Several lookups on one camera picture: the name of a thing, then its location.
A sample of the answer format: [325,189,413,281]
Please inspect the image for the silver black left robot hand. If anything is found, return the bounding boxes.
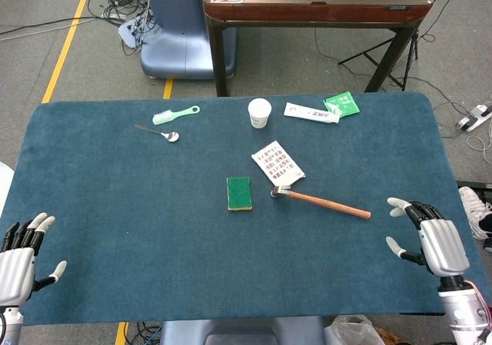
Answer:
[0,212,68,307]

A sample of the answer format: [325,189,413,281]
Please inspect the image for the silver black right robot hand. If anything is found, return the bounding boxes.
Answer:
[385,197,470,290]

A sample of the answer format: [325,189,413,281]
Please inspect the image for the wooden handled claw hammer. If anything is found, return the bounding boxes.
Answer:
[271,184,372,221]

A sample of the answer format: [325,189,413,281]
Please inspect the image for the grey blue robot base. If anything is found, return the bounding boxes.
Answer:
[159,316,327,345]

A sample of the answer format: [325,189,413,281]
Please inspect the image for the green yellow sponge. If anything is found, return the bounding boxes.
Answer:
[225,176,254,212]

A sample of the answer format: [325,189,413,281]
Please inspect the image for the white sneaker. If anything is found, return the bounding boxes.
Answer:
[458,186,492,241]

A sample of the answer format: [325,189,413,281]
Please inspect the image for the white robot body shell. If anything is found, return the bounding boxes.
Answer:
[0,160,15,217]

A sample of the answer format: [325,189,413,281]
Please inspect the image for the blue table cloth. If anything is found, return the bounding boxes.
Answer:
[0,92,492,327]

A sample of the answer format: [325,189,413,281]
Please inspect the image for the clear plastic bag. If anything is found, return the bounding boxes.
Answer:
[330,313,381,345]

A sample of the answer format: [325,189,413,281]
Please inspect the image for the white power strip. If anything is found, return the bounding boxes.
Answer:
[456,104,492,132]

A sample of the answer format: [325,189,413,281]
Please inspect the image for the green foil packet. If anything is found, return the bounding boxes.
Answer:
[322,91,361,118]

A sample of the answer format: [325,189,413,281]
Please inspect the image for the white box with tile print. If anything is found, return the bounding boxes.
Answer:
[251,140,307,188]

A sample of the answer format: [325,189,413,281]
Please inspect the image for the white toothpaste tube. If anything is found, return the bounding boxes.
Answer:
[283,101,341,124]

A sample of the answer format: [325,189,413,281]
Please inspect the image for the black tripod stand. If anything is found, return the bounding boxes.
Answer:
[337,0,450,92]

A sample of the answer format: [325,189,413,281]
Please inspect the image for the metal spoon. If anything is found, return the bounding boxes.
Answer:
[134,124,181,144]

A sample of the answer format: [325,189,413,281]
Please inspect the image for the light green brush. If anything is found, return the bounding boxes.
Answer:
[151,105,201,126]

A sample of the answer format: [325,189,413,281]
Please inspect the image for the white paper cup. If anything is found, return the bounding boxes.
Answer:
[248,98,273,129]

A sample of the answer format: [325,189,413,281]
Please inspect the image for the brown mahjong table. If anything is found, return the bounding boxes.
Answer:
[202,0,435,98]

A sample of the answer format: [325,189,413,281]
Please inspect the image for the black cable bundle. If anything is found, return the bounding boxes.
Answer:
[86,0,155,56]

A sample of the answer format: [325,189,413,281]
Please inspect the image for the grey blue machine pedestal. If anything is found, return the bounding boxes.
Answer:
[139,0,238,80]

